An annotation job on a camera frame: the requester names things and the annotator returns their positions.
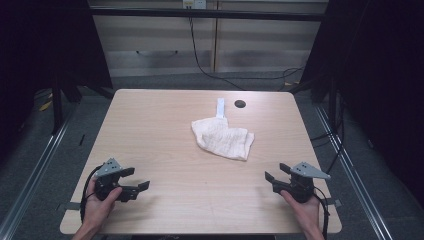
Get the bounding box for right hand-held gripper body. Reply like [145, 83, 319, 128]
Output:
[287, 161, 332, 204]

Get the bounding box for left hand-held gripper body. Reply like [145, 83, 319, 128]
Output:
[93, 158, 124, 201]

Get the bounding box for white cloth with label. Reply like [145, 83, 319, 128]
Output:
[191, 97, 256, 162]

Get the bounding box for person's right hand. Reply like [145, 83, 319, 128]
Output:
[279, 189, 321, 231]

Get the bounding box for person's left hand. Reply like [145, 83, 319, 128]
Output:
[82, 179, 124, 230]

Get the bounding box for grey tape strip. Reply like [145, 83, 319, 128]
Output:
[324, 197, 343, 208]
[56, 201, 83, 212]

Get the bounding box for black metal stand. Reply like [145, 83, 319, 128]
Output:
[50, 75, 65, 135]
[327, 75, 338, 132]

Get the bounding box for yellow floor marker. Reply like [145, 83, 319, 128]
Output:
[38, 99, 54, 112]

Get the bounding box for dark curtain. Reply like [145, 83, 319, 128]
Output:
[0, 0, 114, 163]
[298, 0, 424, 204]

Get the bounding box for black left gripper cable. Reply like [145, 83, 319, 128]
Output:
[79, 165, 103, 224]

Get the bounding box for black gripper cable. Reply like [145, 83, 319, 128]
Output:
[312, 185, 331, 240]
[79, 165, 103, 224]

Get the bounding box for black floor cables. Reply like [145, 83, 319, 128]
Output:
[309, 96, 347, 175]

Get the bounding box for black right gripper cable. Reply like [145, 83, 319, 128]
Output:
[312, 185, 331, 240]

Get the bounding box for metal floor rail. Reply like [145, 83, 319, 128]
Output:
[0, 109, 78, 240]
[314, 105, 395, 240]

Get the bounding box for black hanging cable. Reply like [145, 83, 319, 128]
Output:
[188, 16, 305, 92]

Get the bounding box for black horizontal frame bar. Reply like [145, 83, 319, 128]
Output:
[89, 7, 330, 23]

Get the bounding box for white wall outlet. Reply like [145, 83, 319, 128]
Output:
[181, 0, 208, 10]

